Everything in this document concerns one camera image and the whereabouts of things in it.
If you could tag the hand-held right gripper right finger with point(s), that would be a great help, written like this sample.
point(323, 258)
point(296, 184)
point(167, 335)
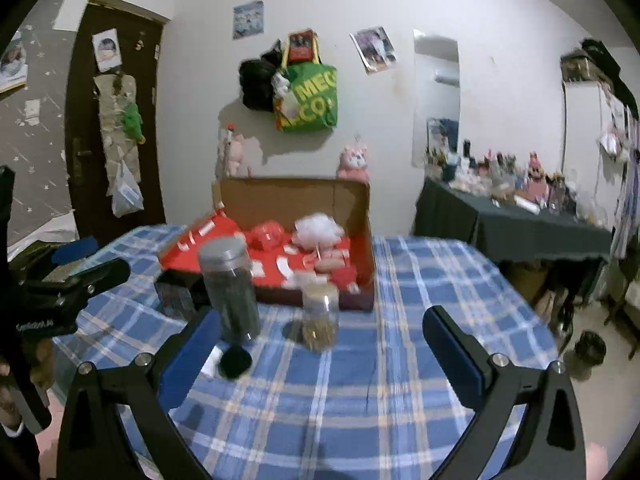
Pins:
point(452, 355)

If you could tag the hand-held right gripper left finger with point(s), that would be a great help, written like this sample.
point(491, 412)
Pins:
point(190, 355)

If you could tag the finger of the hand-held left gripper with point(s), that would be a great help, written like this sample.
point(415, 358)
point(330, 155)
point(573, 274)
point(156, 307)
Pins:
point(75, 251)
point(107, 277)

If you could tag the cardboard box with red lining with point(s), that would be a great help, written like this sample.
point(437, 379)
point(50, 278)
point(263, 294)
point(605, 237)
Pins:
point(235, 255)

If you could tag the red knitted item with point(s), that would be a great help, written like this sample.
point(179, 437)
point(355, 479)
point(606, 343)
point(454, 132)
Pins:
point(345, 276)

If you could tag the person's left forearm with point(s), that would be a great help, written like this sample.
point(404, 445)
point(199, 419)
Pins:
point(15, 455)

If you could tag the pink soft item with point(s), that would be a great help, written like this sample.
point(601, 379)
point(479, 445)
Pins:
point(330, 263)

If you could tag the person's left hand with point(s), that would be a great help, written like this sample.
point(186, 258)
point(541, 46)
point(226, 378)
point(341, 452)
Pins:
point(7, 410)

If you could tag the black round lid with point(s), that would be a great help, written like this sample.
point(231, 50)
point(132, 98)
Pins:
point(235, 362)

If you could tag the white plastic bag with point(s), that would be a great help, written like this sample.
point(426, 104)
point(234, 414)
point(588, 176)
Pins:
point(126, 195)

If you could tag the tall jar with dark contents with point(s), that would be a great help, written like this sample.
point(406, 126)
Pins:
point(230, 290)

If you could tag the dark brown door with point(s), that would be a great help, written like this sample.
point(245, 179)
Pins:
point(85, 170)

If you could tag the blue plaid blanket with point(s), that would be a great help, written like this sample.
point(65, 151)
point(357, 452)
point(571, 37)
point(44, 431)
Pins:
point(350, 385)

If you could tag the side table with dark cloth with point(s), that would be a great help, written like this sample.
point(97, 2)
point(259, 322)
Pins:
point(500, 230)

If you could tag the small glass jar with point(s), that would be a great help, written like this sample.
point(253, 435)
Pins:
point(320, 320)

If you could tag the dark small bin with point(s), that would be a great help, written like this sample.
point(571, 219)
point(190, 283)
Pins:
point(590, 352)

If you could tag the green plush toy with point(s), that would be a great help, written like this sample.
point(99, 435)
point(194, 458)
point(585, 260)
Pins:
point(132, 122)

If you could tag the beige hanging organizer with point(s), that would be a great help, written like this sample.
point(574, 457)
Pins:
point(112, 110)

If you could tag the pale pink mesh bath pouf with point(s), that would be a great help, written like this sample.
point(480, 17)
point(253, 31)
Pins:
point(318, 230)

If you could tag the row of small figurines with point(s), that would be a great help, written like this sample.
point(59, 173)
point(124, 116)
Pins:
point(520, 180)

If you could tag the door poster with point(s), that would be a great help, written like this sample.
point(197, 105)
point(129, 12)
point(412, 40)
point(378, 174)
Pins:
point(106, 50)

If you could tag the pink cat plush toy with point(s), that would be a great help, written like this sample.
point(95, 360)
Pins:
point(354, 162)

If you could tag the black hanging bag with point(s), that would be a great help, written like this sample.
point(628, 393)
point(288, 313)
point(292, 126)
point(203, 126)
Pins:
point(255, 85)

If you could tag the white wardrobe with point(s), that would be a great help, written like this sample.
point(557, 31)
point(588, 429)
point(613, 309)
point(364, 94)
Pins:
point(582, 135)

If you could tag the small white plush toy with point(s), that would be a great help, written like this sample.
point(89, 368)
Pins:
point(281, 84)

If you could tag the green tote bag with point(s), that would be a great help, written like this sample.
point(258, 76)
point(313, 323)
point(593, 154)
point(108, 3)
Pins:
point(310, 100)

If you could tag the patterned storage box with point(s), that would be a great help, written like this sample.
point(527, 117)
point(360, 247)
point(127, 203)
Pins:
point(577, 69)

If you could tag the wall mirror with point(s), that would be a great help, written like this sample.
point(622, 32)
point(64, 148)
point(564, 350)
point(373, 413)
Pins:
point(435, 110)

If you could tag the blue wall poster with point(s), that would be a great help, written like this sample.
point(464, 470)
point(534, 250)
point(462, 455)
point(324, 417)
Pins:
point(248, 20)

